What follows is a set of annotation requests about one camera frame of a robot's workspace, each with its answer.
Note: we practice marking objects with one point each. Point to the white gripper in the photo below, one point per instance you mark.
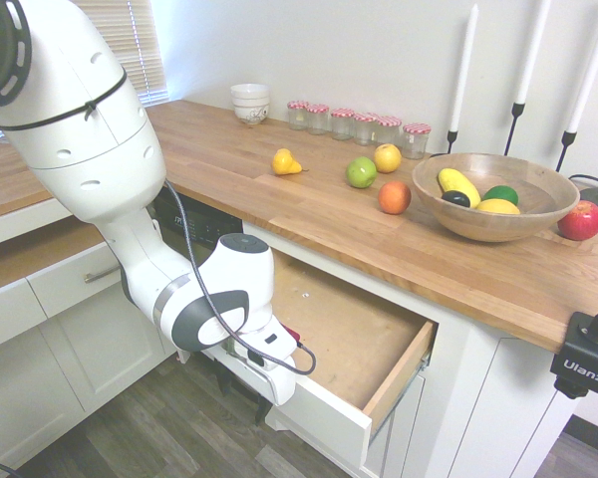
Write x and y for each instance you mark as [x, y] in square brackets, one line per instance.
[281, 386]

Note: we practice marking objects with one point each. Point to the white-fronted wooden drawer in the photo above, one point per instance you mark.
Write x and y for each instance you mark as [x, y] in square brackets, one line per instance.
[349, 328]

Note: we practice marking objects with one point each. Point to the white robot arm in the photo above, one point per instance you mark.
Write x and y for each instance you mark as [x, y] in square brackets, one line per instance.
[94, 149]

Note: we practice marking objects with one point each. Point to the white cabinet door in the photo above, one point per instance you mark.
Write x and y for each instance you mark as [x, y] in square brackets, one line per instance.
[403, 423]

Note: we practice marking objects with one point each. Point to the white low cabinet unit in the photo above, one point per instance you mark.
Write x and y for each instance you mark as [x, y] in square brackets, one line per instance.
[80, 358]

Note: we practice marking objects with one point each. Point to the white kitchen cabinet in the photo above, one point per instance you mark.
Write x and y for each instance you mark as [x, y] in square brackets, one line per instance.
[503, 398]

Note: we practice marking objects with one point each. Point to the yellow pear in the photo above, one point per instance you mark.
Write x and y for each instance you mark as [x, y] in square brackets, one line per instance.
[285, 163]

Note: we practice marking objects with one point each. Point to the orange red peach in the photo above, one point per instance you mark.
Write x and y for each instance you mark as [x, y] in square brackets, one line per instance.
[394, 197]

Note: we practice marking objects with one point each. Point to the green apple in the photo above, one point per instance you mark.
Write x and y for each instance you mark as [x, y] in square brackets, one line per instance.
[361, 172]

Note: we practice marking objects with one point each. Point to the yellow apple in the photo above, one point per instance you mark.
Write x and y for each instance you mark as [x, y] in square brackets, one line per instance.
[388, 158]

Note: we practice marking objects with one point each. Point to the glass jar checkered lid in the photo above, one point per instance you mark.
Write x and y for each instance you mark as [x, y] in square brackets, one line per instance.
[389, 130]
[416, 142]
[342, 125]
[317, 120]
[297, 117]
[365, 130]

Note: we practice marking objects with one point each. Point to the large wooden bowl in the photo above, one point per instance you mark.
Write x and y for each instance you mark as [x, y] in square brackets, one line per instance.
[493, 226]

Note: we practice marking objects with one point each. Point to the yellow banana in bowl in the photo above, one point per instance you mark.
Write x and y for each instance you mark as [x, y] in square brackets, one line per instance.
[457, 184]

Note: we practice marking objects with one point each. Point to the white bowl with print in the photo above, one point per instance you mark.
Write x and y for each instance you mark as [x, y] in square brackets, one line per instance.
[250, 112]

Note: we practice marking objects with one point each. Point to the yellow lemon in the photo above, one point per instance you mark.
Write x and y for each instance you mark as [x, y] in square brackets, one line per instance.
[498, 207]

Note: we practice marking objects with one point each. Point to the plain white bowl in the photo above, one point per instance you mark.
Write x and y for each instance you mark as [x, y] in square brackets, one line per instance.
[249, 91]

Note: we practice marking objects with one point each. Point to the green lime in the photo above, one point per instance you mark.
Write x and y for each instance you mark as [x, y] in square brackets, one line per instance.
[501, 193]

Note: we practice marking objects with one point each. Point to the black candle holder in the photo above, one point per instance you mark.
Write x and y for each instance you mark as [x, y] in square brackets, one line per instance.
[569, 139]
[452, 140]
[517, 112]

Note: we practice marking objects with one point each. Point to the black zip tie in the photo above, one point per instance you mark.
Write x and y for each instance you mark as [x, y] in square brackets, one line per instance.
[87, 107]

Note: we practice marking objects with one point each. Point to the red apple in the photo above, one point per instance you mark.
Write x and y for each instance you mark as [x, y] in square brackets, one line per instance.
[580, 220]

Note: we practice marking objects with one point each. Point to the white window blinds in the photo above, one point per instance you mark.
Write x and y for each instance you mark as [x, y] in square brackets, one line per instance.
[144, 50]

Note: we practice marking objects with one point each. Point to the tall white candle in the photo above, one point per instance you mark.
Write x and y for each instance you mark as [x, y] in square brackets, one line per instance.
[464, 70]
[532, 55]
[590, 70]

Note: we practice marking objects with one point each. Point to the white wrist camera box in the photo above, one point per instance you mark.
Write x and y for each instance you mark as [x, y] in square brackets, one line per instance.
[271, 343]

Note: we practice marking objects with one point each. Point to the metal drawer slide rail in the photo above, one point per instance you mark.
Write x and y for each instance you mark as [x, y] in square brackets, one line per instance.
[418, 366]

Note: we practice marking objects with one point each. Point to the black Ulanzi camera mount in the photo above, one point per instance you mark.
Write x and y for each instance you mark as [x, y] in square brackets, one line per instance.
[583, 361]

